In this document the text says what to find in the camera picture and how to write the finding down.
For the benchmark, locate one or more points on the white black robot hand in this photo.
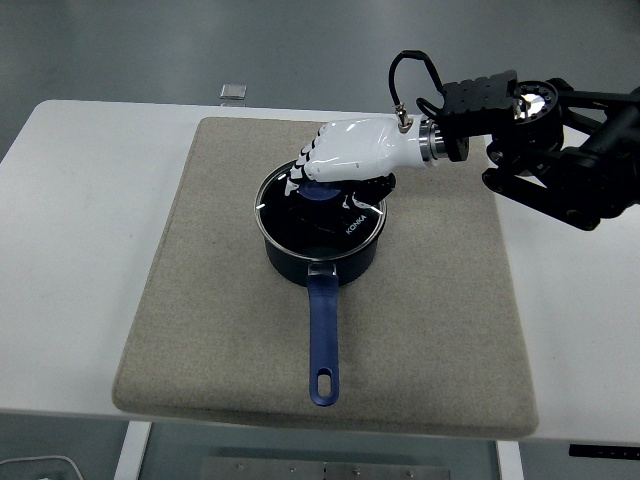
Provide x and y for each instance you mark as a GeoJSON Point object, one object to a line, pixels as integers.
{"type": "Point", "coordinates": [360, 147]}

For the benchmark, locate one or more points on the glass pot lid blue knob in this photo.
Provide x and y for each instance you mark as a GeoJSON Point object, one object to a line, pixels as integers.
{"type": "Point", "coordinates": [300, 225]}

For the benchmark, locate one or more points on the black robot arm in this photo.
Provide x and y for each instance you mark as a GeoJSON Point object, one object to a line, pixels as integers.
{"type": "Point", "coordinates": [545, 150]}

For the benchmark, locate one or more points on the small silver square floor plate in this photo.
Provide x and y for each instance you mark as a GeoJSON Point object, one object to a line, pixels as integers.
{"type": "Point", "coordinates": [234, 90]}

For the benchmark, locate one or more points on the beige fabric mat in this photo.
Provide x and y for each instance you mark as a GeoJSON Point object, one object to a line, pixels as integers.
{"type": "Point", "coordinates": [200, 300]}

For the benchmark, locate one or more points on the grey metal plate with screws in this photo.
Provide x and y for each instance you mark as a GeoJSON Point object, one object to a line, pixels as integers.
{"type": "Point", "coordinates": [325, 470]}

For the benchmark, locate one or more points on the white table leg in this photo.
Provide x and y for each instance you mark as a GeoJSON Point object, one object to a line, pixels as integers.
{"type": "Point", "coordinates": [510, 462]}
{"type": "Point", "coordinates": [131, 450]}

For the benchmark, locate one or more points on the black bar under table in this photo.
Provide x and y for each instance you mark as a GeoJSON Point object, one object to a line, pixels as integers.
{"type": "Point", "coordinates": [605, 451]}

